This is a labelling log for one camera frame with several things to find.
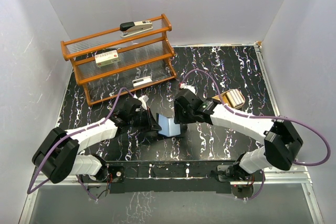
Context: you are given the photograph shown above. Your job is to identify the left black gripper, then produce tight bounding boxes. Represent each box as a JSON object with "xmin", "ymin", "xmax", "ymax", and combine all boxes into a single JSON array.
[{"xmin": 129, "ymin": 107, "xmax": 161, "ymax": 133}]

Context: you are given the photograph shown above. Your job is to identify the black leather card holder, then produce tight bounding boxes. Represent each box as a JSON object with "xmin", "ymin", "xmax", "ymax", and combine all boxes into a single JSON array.
[{"xmin": 156, "ymin": 113, "xmax": 187, "ymax": 137}]

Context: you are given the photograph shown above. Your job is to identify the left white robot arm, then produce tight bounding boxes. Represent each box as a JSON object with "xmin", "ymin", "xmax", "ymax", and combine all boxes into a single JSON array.
[{"xmin": 32, "ymin": 96, "xmax": 162, "ymax": 184}]

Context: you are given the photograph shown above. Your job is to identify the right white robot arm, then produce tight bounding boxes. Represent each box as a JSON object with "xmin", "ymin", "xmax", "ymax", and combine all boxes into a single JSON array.
[{"xmin": 174, "ymin": 89, "xmax": 303, "ymax": 180}]

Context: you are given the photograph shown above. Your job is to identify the wooden oval card tray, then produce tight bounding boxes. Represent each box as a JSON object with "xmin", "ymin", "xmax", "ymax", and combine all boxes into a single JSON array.
[{"xmin": 211, "ymin": 89, "xmax": 245, "ymax": 110}]

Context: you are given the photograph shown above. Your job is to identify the small white stapler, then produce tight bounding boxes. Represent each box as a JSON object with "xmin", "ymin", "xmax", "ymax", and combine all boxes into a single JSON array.
[{"xmin": 132, "ymin": 77, "xmax": 152, "ymax": 88}]

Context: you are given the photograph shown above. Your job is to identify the orange wooden three-tier shelf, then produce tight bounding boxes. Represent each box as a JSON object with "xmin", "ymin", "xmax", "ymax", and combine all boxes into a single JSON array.
[{"xmin": 60, "ymin": 14, "xmax": 177, "ymax": 106}]

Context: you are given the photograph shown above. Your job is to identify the white staples box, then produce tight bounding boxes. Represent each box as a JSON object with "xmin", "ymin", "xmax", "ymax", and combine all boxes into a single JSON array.
[{"xmin": 94, "ymin": 50, "xmax": 119, "ymax": 68}]

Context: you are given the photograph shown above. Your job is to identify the black and beige stapler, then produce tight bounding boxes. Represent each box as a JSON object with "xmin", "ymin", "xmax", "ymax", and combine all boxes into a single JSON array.
[{"xmin": 120, "ymin": 20, "xmax": 153, "ymax": 38}]

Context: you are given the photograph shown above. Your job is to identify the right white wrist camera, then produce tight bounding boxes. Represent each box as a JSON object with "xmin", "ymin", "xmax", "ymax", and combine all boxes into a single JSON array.
[{"xmin": 179, "ymin": 83, "xmax": 196, "ymax": 94}]

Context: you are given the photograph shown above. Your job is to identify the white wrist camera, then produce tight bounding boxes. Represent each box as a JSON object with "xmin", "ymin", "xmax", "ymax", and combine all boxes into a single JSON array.
[
  {"xmin": 133, "ymin": 95, "xmax": 149, "ymax": 110},
  {"xmin": 179, "ymin": 83, "xmax": 196, "ymax": 94}
]

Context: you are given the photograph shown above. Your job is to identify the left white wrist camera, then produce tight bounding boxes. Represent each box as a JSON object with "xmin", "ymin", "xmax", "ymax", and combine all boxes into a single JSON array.
[{"xmin": 133, "ymin": 95, "xmax": 149, "ymax": 110}]

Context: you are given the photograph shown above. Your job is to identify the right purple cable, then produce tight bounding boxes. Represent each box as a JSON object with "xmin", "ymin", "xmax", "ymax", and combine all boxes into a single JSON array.
[{"xmin": 180, "ymin": 69, "xmax": 331, "ymax": 200}]

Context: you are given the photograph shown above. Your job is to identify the purple cable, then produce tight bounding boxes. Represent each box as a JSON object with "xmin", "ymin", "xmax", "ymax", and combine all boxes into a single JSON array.
[
  {"xmin": 180, "ymin": 69, "xmax": 331, "ymax": 200},
  {"xmin": 27, "ymin": 87, "xmax": 137, "ymax": 201}
]

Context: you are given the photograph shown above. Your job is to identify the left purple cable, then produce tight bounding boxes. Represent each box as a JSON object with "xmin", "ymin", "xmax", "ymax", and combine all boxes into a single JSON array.
[{"xmin": 27, "ymin": 87, "xmax": 137, "ymax": 201}]

